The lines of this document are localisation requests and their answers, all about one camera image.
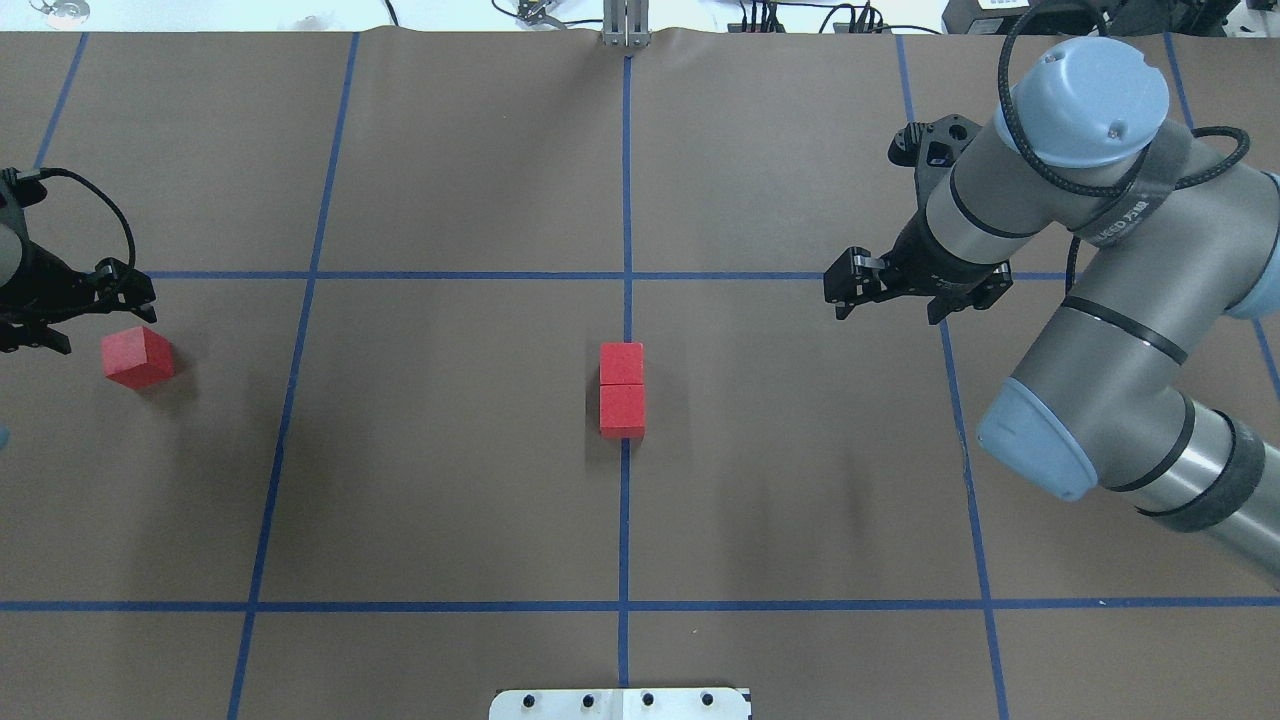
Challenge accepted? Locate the aluminium frame post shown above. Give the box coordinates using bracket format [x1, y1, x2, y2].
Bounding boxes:
[600, 0, 652, 49]

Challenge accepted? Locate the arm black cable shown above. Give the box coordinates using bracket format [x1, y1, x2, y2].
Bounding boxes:
[997, 0, 1251, 291]
[10, 168, 137, 275]

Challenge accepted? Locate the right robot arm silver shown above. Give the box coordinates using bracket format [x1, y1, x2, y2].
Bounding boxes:
[823, 33, 1279, 582]

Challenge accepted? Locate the red block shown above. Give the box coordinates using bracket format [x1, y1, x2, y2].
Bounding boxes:
[598, 342, 645, 386]
[598, 384, 646, 439]
[100, 327, 177, 389]

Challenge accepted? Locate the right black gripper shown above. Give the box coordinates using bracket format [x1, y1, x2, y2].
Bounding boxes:
[824, 215, 1012, 325]

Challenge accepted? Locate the white pedestal column base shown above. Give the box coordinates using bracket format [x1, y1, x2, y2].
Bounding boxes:
[488, 685, 753, 719]

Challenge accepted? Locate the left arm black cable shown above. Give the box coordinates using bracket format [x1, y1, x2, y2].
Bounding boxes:
[10, 168, 137, 275]

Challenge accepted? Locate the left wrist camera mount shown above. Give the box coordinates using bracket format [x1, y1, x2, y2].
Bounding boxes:
[1, 167, 49, 211]

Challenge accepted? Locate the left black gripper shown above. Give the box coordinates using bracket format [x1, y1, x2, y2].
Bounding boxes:
[1, 234, 157, 355]

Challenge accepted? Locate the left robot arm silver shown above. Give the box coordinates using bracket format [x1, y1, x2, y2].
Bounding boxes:
[1, 225, 157, 355]

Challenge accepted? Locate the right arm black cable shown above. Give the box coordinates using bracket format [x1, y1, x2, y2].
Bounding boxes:
[997, 0, 1251, 291]

